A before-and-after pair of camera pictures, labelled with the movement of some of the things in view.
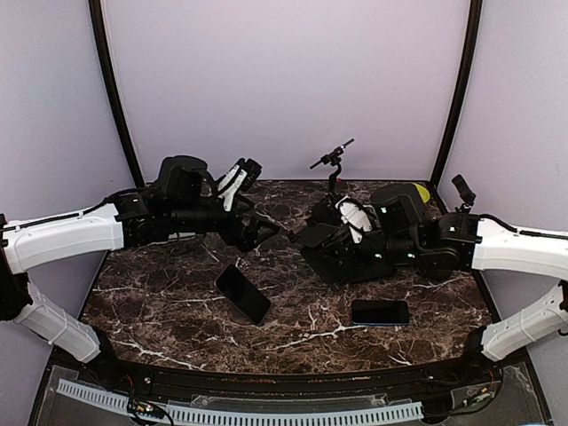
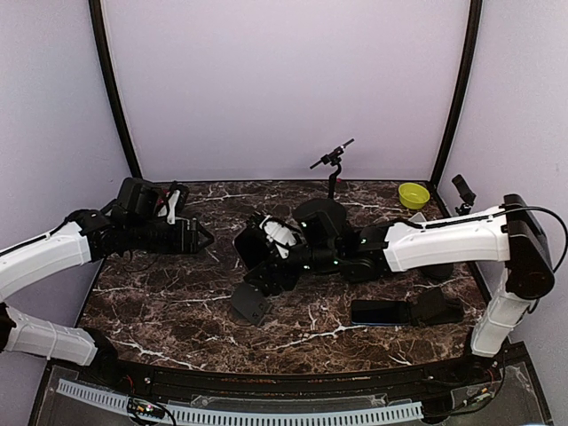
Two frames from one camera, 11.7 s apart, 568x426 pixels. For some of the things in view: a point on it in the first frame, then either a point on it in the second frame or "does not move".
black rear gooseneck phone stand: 324,210 does not move
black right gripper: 351,263 to 269,269
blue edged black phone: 381,312 does not move
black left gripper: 247,241 to 185,242
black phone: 243,294 to 251,247
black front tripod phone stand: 466,193 does not move
